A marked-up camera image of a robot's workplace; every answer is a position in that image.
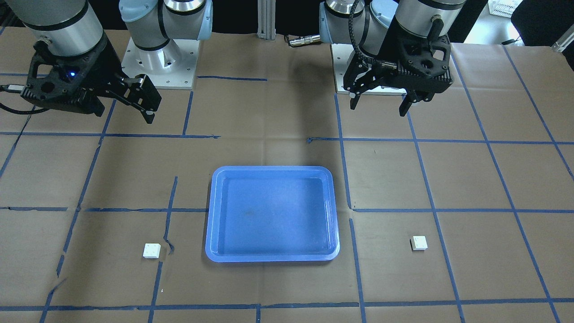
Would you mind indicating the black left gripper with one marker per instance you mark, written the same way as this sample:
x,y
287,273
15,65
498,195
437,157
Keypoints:
x,y
386,50

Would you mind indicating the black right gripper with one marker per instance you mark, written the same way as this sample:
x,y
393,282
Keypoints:
x,y
99,67

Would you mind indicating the white block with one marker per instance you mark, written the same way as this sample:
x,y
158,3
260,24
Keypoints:
x,y
418,243
151,251

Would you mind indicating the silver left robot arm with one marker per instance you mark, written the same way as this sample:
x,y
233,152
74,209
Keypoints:
x,y
368,25

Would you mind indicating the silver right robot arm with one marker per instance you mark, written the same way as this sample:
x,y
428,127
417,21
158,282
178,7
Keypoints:
x,y
72,27

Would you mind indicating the blue plastic tray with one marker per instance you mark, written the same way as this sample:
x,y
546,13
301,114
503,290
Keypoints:
x,y
272,214

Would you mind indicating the aluminium frame post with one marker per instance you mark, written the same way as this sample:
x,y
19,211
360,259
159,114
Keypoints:
x,y
266,19

